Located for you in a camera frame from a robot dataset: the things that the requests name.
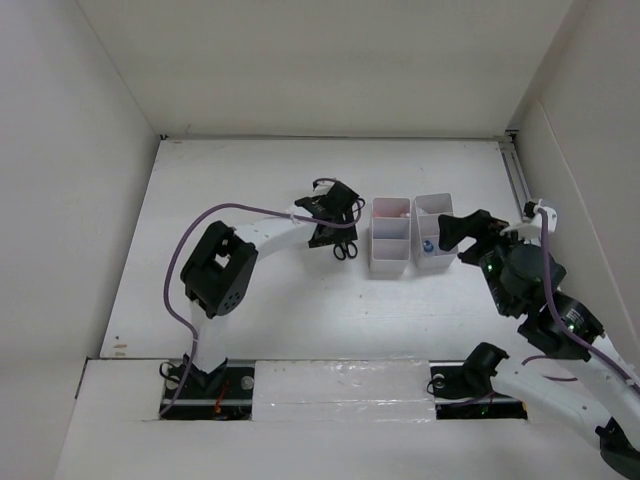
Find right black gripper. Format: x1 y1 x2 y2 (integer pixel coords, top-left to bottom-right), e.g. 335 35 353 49
437 207 536 314

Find black handled scissors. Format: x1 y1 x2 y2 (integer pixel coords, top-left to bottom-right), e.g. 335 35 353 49
333 241 359 261

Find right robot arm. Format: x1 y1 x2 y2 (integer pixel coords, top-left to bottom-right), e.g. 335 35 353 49
427 202 639 479

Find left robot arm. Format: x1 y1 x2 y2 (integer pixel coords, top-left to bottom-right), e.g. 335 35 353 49
180 179 365 397

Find white six-slot organizer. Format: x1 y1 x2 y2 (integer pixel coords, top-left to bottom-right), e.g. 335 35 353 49
369 193 457 276

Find white foam front block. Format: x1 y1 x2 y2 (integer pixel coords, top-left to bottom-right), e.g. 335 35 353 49
251 359 436 423

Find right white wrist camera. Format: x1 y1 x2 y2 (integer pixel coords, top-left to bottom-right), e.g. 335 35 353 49
500 199 558 239

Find aluminium side rail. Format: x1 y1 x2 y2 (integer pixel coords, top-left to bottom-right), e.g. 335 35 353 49
496 130 531 215

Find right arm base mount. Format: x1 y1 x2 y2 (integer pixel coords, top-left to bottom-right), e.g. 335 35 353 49
426 342 528 420

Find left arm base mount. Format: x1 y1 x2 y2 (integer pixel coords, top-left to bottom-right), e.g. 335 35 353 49
159 355 256 421

